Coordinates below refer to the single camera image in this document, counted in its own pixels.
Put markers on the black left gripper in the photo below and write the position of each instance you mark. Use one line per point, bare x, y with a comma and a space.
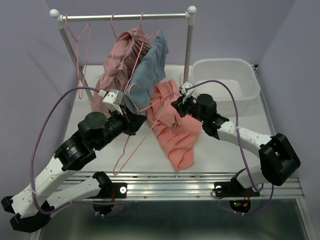
128, 117

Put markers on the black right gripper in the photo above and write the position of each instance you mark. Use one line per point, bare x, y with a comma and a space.
180, 105

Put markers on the coral pink skirt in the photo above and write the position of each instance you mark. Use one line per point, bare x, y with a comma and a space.
176, 135

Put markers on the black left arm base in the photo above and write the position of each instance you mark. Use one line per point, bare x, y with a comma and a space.
105, 204

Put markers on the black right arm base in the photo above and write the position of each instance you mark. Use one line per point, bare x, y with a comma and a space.
239, 197

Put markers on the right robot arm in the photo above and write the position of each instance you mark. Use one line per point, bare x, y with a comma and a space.
277, 158

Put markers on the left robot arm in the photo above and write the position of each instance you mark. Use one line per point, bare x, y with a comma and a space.
32, 207

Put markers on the blue denim skirt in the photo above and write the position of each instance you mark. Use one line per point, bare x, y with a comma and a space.
149, 72

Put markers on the pink denim skirt hanger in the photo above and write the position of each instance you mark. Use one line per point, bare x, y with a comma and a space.
141, 48

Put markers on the white plastic basin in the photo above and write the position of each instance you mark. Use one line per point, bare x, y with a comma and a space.
237, 74

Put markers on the dusty pink dress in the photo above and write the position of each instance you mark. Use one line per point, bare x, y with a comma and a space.
119, 64

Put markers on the white clothes rack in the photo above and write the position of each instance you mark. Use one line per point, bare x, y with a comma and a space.
62, 20

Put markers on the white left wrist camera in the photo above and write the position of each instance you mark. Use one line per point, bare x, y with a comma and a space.
112, 99

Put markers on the aluminium rail frame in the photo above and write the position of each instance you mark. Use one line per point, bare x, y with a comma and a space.
150, 177

